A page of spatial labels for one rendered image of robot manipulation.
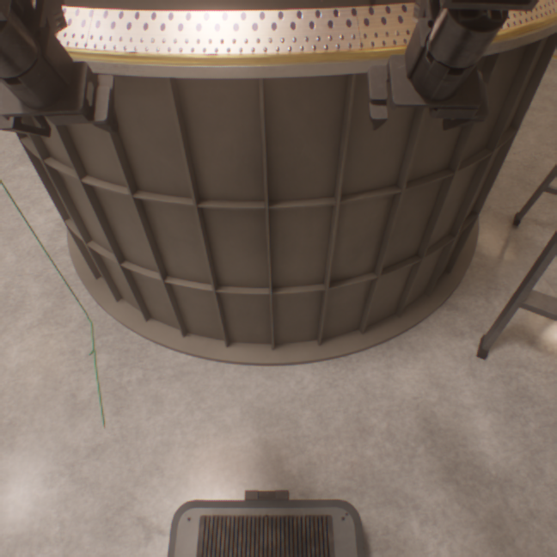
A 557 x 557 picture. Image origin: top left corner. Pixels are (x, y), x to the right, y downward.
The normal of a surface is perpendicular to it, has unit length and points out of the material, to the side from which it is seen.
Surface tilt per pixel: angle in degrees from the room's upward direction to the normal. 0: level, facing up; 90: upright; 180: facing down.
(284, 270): 90
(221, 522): 0
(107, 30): 43
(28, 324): 0
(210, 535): 0
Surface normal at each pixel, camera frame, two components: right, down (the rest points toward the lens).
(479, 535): -0.01, -0.64
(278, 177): 0.03, 0.77
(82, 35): -0.23, 0.04
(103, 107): -0.01, -0.17
